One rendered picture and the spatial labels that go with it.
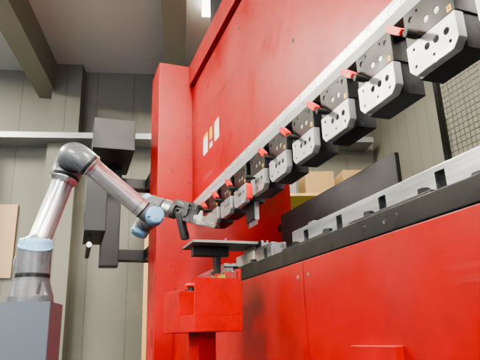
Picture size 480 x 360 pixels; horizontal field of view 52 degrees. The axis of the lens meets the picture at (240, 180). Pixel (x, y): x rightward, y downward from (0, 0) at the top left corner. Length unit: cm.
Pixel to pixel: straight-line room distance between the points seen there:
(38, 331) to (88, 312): 343
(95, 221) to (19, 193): 270
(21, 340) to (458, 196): 140
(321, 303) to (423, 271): 38
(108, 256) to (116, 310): 190
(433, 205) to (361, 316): 31
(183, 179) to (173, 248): 42
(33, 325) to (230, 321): 67
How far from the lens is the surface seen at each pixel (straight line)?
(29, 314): 181
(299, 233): 161
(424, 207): 93
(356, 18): 145
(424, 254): 93
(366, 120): 140
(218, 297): 147
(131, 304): 517
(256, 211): 205
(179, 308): 151
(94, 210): 297
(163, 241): 284
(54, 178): 211
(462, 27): 112
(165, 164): 296
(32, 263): 186
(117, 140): 313
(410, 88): 125
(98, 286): 523
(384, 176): 215
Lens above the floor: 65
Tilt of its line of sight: 17 degrees up
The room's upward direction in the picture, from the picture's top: 2 degrees counter-clockwise
